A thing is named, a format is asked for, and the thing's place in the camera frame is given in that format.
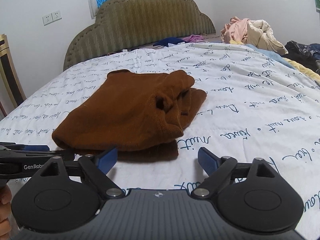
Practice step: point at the yellow blanket edge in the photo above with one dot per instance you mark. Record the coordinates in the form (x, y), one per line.
(310, 73)

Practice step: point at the navy blue garment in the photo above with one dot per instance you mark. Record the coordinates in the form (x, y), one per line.
(169, 40)

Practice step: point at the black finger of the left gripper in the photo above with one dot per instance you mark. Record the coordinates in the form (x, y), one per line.
(37, 149)

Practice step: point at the cream satin garment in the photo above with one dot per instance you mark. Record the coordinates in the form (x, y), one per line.
(260, 35)

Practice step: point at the brown knit sweater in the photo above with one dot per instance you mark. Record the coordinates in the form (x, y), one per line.
(142, 115)

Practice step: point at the light blue folded cloth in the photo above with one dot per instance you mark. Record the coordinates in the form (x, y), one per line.
(272, 55)

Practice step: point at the white wall socket plate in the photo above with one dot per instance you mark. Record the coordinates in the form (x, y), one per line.
(52, 17)

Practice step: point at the white quilt with blue script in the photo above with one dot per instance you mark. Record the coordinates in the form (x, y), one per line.
(255, 107)

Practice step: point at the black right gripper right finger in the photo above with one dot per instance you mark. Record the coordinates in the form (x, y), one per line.
(253, 197)

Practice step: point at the person's left hand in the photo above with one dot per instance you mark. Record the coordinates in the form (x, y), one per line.
(5, 211)

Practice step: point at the dark patterned garment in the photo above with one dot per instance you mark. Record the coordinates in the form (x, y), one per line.
(307, 55)

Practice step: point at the purple garment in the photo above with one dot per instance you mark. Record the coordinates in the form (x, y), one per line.
(193, 39)

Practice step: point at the olive upholstered headboard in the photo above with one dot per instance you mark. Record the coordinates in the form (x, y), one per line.
(125, 24)

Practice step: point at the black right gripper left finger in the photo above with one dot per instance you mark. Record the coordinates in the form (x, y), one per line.
(64, 195)

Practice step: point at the gold tower air conditioner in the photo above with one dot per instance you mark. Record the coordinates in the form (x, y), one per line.
(9, 75)

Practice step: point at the pink garment pile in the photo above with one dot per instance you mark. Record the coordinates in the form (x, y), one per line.
(235, 30)

